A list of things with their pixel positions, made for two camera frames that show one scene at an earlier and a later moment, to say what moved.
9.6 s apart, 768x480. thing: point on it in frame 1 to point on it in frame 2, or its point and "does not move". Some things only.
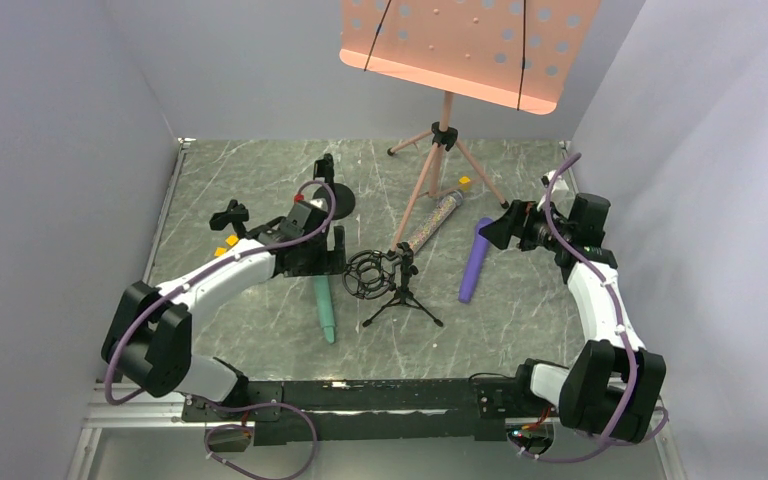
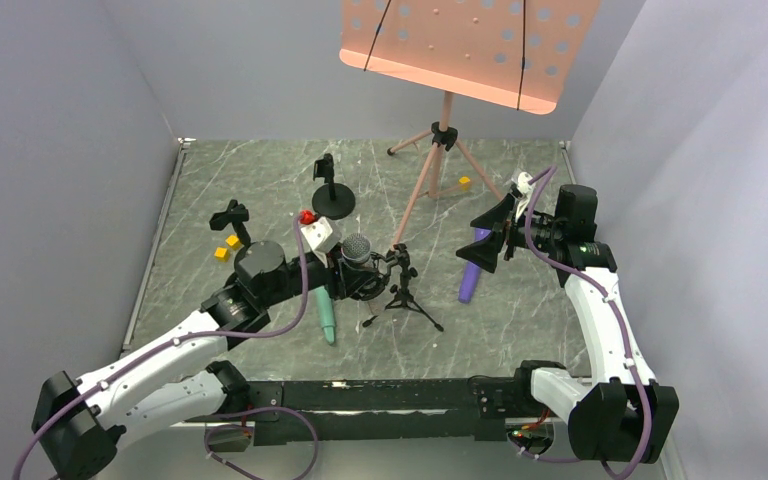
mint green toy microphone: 325,306 does not move
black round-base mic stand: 344,195 does not move
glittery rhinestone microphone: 438,216 to 356,248
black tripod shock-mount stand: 372,275 does not move
